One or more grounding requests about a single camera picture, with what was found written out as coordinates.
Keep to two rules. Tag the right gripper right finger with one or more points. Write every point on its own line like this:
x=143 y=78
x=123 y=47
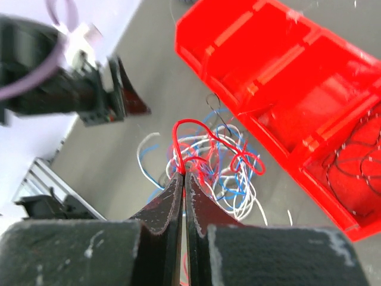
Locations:
x=223 y=251

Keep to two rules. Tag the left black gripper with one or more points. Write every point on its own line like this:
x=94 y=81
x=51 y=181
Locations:
x=83 y=93

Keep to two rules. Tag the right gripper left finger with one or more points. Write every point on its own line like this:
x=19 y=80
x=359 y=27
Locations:
x=143 y=250

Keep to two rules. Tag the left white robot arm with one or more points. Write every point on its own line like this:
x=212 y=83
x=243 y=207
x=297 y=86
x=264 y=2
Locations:
x=24 y=46

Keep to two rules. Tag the red compartment bin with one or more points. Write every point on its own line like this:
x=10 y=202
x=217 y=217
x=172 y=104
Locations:
x=309 y=96

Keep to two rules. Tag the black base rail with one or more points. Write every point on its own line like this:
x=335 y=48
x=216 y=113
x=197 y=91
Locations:
x=49 y=207

